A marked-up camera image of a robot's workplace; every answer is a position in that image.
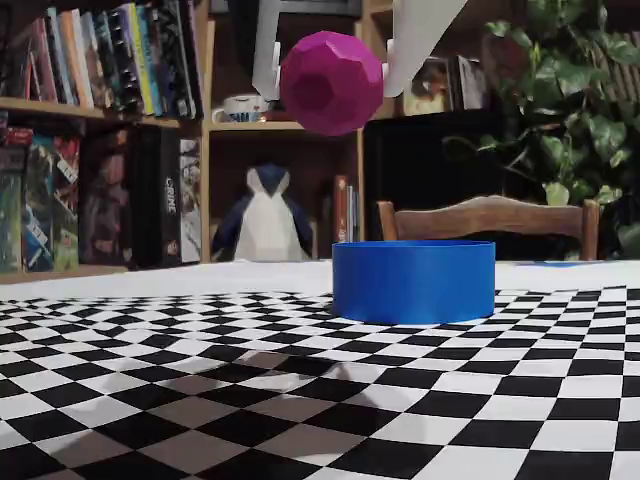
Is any black CRIME game box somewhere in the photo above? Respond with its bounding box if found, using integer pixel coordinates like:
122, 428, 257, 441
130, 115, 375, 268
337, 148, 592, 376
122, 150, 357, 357
130, 126, 183, 269

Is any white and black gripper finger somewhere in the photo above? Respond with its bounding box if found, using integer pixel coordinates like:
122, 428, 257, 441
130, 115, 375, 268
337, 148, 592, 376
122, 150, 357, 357
251, 0, 287, 102

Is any light wooden bookshelf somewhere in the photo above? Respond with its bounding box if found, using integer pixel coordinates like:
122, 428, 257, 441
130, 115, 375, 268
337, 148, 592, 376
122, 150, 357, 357
0, 0, 416, 286

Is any brown wooden chair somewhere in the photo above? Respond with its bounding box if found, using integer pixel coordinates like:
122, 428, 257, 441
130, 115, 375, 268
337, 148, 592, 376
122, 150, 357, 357
376, 195, 602, 263

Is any red green game box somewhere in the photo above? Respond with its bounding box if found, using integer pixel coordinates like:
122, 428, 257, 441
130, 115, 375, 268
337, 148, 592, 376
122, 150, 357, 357
52, 135, 82, 272

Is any white grey illustrated box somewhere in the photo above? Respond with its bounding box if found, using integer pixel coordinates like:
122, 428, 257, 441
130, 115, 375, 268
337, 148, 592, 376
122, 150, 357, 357
456, 54, 489, 112

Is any blue green game box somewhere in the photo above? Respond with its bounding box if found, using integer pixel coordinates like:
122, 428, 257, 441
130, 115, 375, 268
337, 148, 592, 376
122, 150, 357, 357
22, 135, 57, 274

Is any dark brown game box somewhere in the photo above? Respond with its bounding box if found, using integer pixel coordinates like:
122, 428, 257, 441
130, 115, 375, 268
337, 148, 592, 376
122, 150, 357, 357
78, 128, 134, 267

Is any blue tape strip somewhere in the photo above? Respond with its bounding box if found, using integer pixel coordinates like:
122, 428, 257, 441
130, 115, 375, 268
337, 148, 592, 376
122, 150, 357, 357
514, 259, 598, 270

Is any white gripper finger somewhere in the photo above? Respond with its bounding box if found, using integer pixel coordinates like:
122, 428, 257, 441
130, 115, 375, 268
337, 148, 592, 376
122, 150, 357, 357
383, 0, 470, 100

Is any beige illustrated box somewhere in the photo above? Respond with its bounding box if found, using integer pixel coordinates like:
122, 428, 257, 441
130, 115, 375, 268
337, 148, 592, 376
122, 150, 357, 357
401, 56, 454, 117

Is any small red box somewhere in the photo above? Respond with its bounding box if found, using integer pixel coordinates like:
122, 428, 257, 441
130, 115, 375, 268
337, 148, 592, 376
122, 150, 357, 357
4, 126, 36, 148

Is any colourful slanted book row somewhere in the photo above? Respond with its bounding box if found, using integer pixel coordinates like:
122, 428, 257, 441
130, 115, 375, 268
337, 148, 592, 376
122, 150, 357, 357
0, 0, 204, 121

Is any blue white paper penguin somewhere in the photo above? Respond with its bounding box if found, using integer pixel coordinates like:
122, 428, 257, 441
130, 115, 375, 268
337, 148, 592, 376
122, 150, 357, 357
210, 161, 317, 263

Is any red spined upright book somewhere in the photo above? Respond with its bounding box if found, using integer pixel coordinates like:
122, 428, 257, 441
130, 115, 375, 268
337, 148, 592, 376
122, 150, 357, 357
333, 174, 350, 246

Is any blue spined upright book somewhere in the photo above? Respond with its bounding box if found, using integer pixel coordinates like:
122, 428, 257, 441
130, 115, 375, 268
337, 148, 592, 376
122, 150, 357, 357
347, 185, 362, 244

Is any white patterned mug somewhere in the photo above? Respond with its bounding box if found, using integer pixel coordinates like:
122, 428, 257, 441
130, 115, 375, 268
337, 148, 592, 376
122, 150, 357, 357
211, 94, 272, 124

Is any white grey game box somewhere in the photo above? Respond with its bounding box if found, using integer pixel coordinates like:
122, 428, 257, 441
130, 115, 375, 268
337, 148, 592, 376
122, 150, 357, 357
178, 138, 204, 265

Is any pink faceted ball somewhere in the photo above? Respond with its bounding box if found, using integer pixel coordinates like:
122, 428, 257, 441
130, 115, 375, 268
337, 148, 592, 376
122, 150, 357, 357
279, 30, 387, 138

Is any checkerboard printed white mat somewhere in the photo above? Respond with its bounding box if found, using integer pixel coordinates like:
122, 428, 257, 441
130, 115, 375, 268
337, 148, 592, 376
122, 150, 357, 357
0, 257, 640, 480

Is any green leafy pothos plant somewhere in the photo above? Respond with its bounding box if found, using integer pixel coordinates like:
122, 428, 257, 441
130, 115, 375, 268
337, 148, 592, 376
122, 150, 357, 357
442, 0, 640, 262

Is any blue round box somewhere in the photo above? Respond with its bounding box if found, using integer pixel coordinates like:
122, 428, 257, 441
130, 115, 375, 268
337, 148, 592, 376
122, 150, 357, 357
331, 240, 498, 326

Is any dark brown cabinet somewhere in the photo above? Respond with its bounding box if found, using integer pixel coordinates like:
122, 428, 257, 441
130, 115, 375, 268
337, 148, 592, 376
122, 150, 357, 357
361, 118, 640, 262

